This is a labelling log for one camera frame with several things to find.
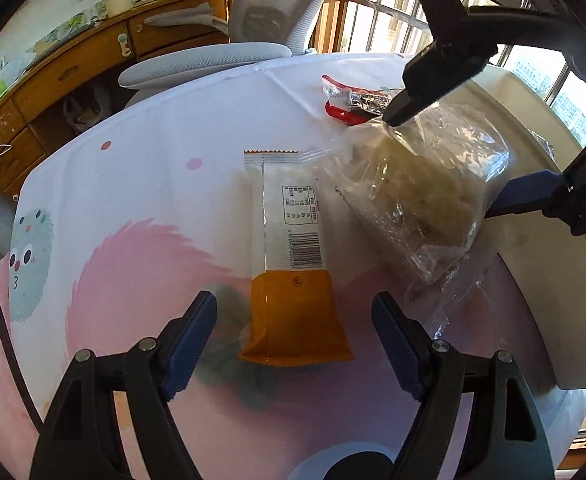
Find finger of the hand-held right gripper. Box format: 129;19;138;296
383;0;528;128
487;130;586;237

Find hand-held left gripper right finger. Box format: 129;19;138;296
371;291;556;480

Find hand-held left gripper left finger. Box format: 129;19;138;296
29;290;218;480

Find white plastic storage bin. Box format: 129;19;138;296
465;67;586;392

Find large clear rice cracker bag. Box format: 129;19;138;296
335;100;511;311

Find orange and white snack packet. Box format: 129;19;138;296
238;149;354;365

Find red and black snack packet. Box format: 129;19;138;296
321;74;406;127

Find cartoon printed tablecloth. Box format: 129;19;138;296
0;52;586;480

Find grey office chair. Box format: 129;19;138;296
118;0;354;106

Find white plastic bag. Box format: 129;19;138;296
63;82;111;133

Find wooden desk with drawers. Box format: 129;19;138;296
0;0;231;201

